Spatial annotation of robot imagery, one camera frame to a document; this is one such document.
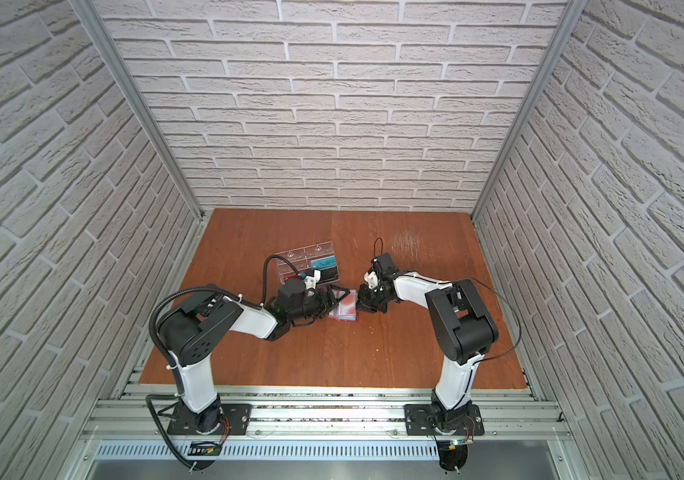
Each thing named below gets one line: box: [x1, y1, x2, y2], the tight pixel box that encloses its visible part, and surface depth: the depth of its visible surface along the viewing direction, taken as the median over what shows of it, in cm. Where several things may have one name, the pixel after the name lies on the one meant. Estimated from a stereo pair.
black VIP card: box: [317, 266, 339, 285], surface depth 101 cm
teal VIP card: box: [310, 256, 337, 270], surface depth 100 cm
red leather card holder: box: [328, 289, 358, 322], surface depth 92 cm
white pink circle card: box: [338, 289, 357, 321], surface depth 92 cm
